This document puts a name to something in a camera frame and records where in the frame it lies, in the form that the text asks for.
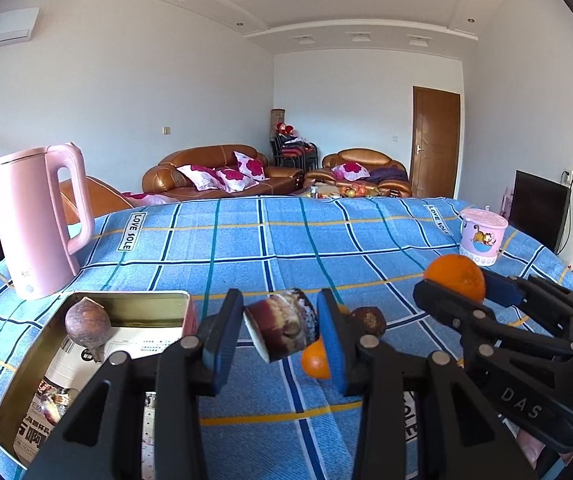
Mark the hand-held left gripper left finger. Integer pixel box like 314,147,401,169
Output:
25,288,245,480

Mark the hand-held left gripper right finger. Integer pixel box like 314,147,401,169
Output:
316,288,537,480

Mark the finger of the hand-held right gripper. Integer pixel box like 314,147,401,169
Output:
413,280,573,361
483,271,573,326

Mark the large orange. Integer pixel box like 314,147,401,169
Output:
423,254,487,303

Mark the brown round fruit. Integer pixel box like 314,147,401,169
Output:
350,306,387,341

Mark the metal tin box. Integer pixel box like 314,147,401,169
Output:
0,290,202,480

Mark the small orange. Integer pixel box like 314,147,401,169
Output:
300,304,351,380

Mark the pink cartoon cup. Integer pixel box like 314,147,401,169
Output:
459,208,509,266

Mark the black television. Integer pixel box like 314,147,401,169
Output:
509,170,570,255

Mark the blue plaid cloth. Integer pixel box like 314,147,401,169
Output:
0,195,573,480

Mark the purple blanket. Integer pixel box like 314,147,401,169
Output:
366,166,410,186

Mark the purple round fruit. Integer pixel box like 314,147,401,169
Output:
65,296,113,363

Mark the coffee table with food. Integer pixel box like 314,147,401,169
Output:
292,182,382,200

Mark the brown wooden door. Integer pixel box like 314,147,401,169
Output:
411,86,462,200

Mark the white pillow with red flowers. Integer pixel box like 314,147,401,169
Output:
215,167,260,193
332,161,370,181
176,164,223,192
234,151,270,181

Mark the small brown leather sofa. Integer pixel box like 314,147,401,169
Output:
305,148,413,199

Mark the large brown leather sofa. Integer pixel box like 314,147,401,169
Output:
141,144,306,202

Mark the brown leather chair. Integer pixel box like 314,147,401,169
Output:
59,176,134,226

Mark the stack of dark chairs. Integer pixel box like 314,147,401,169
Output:
270,132,318,171

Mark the pink electric kettle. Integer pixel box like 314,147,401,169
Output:
0,142,96,302

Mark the white air conditioner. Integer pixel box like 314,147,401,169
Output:
0,6,34,58

